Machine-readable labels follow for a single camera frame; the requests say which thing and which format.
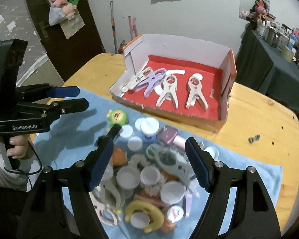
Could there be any blue towel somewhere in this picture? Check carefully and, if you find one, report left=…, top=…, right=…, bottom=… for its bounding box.
left=33, top=87, right=282, bottom=239

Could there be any beige plastic clip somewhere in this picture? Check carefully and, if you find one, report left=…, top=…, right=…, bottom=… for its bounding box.
left=93, top=197, right=121, bottom=226
left=186, top=74, right=208, bottom=111

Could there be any pink tube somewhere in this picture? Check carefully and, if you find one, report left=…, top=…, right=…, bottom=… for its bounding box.
left=173, top=136, right=188, bottom=148

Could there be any small pink clip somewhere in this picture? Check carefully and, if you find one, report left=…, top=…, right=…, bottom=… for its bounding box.
left=134, top=194, right=168, bottom=208

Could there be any side table with dark cloth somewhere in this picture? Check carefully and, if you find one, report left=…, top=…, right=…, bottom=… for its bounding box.
left=235, top=21, right=299, bottom=120

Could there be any white and grey clip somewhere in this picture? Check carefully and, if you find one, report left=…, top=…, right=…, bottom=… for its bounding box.
left=146, top=143, right=193, bottom=188

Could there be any paper bag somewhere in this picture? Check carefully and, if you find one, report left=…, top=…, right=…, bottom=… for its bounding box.
left=48, top=5, right=85, bottom=39

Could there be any white jar with blue label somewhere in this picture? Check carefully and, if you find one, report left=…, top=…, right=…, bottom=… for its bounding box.
left=141, top=118, right=160, bottom=140

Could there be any white bottle cap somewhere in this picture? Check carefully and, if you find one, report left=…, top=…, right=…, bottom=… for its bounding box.
left=135, top=118, right=146, bottom=131
left=160, top=180, right=186, bottom=204
left=140, top=166, right=163, bottom=186
left=130, top=212, right=150, bottom=229
left=204, top=146, right=220, bottom=160
left=127, top=137, right=143, bottom=152
left=116, top=166, right=141, bottom=190
left=119, top=125, right=134, bottom=139

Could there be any pink bunny toy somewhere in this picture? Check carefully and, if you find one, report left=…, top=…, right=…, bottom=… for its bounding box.
left=254, top=0, right=269, bottom=15

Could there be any pink plush toy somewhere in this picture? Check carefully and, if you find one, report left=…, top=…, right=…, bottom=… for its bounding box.
left=50, top=0, right=75, bottom=21

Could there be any cream plastic clip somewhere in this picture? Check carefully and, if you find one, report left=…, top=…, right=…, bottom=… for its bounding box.
left=121, top=66, right=153, bottom=92
left=99, top=181, right=121, bottom=211
left=156, top=74, right=179, bottom=109

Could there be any black cable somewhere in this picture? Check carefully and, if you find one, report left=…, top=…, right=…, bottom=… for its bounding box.
left=3, top=139, right=44, bottom=192

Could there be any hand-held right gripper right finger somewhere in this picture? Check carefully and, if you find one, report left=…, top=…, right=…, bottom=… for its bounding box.
left=185, top=137, right=281, bottom=239

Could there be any person's left forearm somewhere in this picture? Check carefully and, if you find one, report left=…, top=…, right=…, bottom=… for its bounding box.
left=0, top=139, right=44, bottom=192

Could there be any door handle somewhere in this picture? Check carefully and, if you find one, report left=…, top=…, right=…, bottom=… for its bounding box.
left=38, top=21, right=50, bottom=41

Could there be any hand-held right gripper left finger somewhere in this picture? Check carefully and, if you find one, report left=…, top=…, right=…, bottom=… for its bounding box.
left=21, top=136, right=115, bottom=239

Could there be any lilac plastic clip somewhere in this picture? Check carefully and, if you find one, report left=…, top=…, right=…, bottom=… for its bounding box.
left=184, top=179, right=200, bottom=217
left=137, top=68, right=166, bottom=98

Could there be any cardboard box container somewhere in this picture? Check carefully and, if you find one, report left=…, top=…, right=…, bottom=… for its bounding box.
left=110, top=33, right=237, bottom=133

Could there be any broom handle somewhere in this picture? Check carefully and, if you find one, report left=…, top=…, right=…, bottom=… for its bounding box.
left=109, top=0, right=118, bottom=54

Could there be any white cap with red print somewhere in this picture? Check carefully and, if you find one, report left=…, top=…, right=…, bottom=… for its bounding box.
left=166, top=205, right=185, bottom=223

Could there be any yellow ring toy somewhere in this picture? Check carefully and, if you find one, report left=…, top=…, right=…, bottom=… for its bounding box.
left=124, top=200, right=165, bottom=234

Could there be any dark brown door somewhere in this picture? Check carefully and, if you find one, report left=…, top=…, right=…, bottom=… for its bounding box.
left=20, top=0, right=105, bottom=83

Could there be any beige beaded bracelet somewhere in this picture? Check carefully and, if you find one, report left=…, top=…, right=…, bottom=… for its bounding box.
left=128, top=154, right=152, bottom=170

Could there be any pink wooden stand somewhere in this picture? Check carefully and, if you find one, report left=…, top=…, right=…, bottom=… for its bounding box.
left=128, top=16, right=138, bottom=41

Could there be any green and yellow toy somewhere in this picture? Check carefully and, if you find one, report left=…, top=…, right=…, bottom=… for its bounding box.
left=106, top=109, right=129, bottom=126

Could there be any person's left hand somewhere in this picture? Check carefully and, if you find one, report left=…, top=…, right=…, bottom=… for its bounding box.
left=6, top=134, right=31, bottom=160

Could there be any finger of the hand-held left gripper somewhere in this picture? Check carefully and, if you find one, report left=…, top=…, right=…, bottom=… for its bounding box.
left=17, top=85, right=80, bottom=104
left=34, top=98, right=89, bottom=124

